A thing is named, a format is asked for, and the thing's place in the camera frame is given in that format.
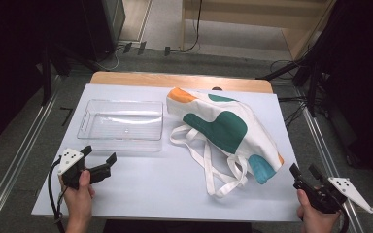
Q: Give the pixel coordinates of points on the black cabinet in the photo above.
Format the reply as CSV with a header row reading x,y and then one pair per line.
x,y
100,26

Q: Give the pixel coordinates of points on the wooden table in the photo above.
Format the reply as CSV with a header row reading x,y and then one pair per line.
x,y
149,78

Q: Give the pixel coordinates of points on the person's right hand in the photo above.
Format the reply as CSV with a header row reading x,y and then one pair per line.
x,y
317,221

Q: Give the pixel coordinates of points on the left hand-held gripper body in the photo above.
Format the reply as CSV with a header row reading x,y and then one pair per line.
x,y
71,160

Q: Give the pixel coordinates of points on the light wooden frame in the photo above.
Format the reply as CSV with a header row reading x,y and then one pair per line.
x,y
239,16

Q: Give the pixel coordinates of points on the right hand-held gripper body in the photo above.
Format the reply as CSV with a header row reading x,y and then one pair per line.
x,y
327,195

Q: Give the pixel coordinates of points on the person's dark lap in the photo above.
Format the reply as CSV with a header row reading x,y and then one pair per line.
x,y
175,227

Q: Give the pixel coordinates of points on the person's left hand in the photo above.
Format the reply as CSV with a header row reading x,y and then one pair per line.
x,y
79,200

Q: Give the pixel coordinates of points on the metal floor rail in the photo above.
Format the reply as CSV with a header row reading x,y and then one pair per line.
x,y
323,152
16,161

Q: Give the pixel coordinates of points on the black curtain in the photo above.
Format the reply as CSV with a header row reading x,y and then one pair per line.
x,y
366,81
9,48

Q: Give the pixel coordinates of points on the clear plastic tray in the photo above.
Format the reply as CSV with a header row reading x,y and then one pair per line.
x,y
123,126

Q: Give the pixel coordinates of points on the white table cover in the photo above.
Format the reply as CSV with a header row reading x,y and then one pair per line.
x,y
149,184

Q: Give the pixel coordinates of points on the white tote bag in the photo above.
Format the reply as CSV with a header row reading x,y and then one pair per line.
x,y
230,129

